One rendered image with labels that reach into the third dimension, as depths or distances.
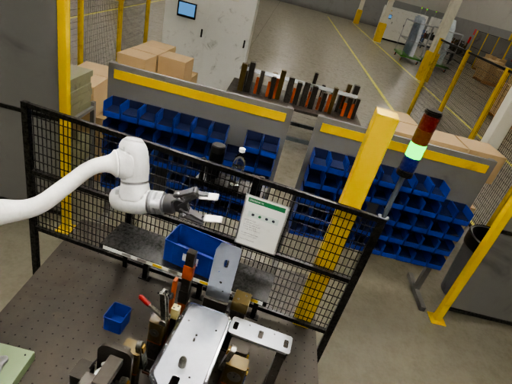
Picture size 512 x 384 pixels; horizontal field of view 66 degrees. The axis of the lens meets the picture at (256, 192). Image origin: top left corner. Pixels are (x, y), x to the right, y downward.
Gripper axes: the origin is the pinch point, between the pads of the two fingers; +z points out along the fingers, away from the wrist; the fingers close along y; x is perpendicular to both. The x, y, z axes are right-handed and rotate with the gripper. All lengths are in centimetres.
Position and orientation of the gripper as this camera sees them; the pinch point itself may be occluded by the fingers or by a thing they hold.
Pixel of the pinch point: (217, 208)
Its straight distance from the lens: 147.1
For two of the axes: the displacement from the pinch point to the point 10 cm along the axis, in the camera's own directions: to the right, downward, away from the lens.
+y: -0.3, -6.5, -7.6
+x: 1.5, -7.6, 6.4
